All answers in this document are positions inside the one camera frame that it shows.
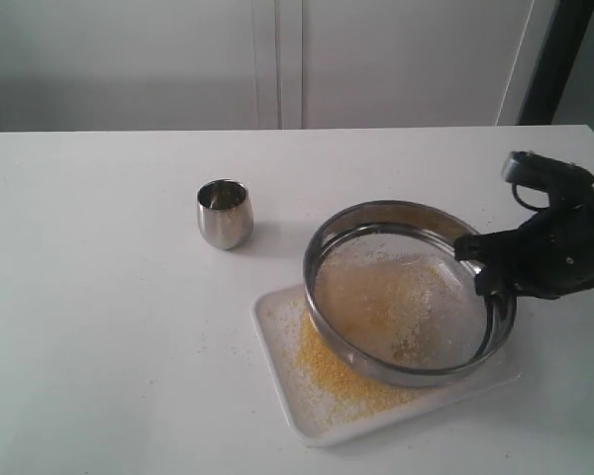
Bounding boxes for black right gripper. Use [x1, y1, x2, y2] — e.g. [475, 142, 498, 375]
[453, 185, 594, 300]

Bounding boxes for white grains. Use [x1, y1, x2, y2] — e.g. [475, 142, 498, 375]
[315, 254, 448, 368]

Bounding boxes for round stainless steel sieve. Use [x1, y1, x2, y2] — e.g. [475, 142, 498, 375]
[302, 200, 517, 388]

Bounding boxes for yellow grain powder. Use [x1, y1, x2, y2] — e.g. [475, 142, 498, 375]
[271, 298, 427, 428]

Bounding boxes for stainless steel cup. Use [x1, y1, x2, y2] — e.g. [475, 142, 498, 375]
[197, 179, 253, 250]

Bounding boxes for white plastic tray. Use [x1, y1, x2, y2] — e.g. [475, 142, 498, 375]
[252, 285, 521, 447]

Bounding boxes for white cabinet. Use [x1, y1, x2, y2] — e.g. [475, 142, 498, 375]
[0, 1, 558, 132]

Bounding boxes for dark wrist camera right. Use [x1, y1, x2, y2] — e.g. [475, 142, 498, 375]
[501, 151, 594, 213]

